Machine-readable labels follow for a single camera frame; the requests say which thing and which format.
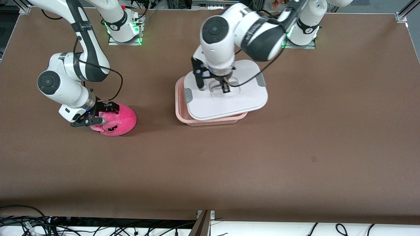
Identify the white plastic box lid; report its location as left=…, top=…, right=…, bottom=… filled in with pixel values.
left=184, top=60, right=268, bottom=121

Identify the pink plush toy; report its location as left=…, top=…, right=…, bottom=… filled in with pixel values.
left=90, top=104, right=137, bottom=136

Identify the translucent plastic box base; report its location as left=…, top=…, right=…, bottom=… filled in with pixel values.
left=175, top=76, right=248, bottom=127

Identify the grey electronics box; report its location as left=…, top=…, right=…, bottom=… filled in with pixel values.
left=192, top=0, right=240, bottom=10

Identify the brown table cover sheet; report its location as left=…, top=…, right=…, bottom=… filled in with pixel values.
left=0, top=7, right=420, bottom=225

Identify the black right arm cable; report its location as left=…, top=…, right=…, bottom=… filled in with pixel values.
left=41, top=9, right=124, bottom=103

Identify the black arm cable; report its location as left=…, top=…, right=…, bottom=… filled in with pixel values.
left=41, top=9, right=124, bottom=103
left=228, top=0, right=307, bottom=88

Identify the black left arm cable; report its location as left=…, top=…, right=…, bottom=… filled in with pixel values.
left=228, top=0, right=307, bottom=88

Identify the aluminium arm base plate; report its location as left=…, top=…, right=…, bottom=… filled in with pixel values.
left=283, top=39, right=316, bottom=49
left=108, top=32, right=142, bottom=46

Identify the black cable with white label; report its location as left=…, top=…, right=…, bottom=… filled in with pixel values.
left=0, top=216, right=43, bottom=236

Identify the aluminium frame bracket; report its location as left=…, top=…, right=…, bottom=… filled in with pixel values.
left=190, top=210, right=216, bottom=236

